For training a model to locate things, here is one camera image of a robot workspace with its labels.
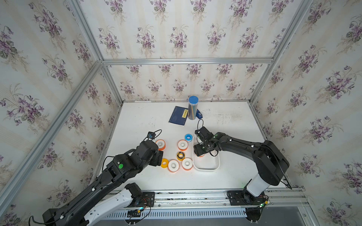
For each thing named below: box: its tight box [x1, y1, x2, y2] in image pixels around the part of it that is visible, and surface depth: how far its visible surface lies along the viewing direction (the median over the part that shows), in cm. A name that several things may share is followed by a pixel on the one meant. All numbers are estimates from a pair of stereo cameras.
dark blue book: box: [168, 105, 189, 127], surface depth 110 cm
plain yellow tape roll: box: [160, 158, 169, 169], surface depth 87 cm
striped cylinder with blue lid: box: [188, 95, 199, 121], surface depth 98 cm
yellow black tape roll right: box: [176, 151, 186, 162], surface depth 90 cm
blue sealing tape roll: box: [184, 133, 193, 143], surface depth 98 cm
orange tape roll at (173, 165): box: [167, 159, 181, 173], surface depth 84 cm
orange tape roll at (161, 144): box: [155, 139, 167, 152], surface depth 95 cm
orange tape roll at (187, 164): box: [181, 157, 194, 171], surface depth 86 cm
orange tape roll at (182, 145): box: [177, 139, 189, 152], surface depth 94 cm
